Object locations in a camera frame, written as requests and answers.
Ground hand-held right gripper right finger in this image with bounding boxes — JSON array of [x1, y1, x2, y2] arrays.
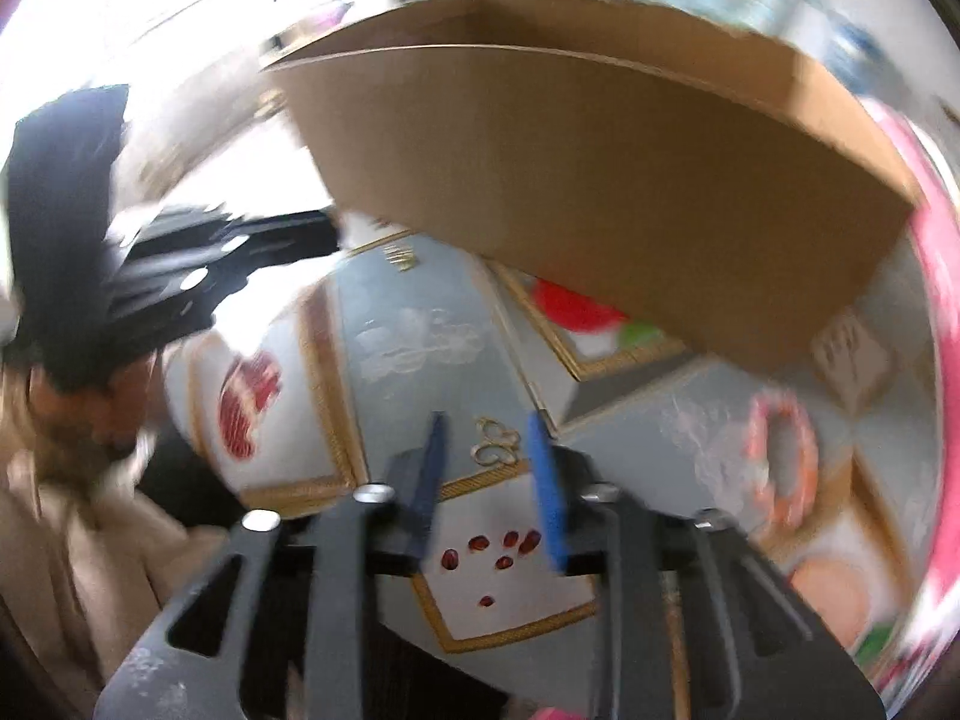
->
[[525, 411, 886, 720]]

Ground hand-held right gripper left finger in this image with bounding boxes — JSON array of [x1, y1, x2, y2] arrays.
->
[[94, 411, 451, 720]]

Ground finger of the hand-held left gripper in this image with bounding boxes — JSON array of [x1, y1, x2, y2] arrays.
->
[[135, 206, 340, 252], [112, 231, 340, 331]]

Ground gold hoop earrings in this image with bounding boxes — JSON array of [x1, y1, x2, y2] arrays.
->
[[471, 416, 522, 464]]

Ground brown cardboard box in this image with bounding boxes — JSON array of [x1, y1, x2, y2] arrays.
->
[[262, 0, 927, 374]]

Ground person's left hand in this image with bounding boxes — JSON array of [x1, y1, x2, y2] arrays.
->
[[34, 360, 162, 481]]

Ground fruit print tablecloth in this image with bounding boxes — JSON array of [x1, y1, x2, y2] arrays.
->
[[161, 229, 946, 720]]

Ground pink floral blanket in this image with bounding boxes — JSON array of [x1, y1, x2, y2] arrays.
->
[[862, 97, 960, 706]]

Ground pink orange bead bracelet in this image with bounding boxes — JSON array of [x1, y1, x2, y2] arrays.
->
[[746, 388, 820, 526]]

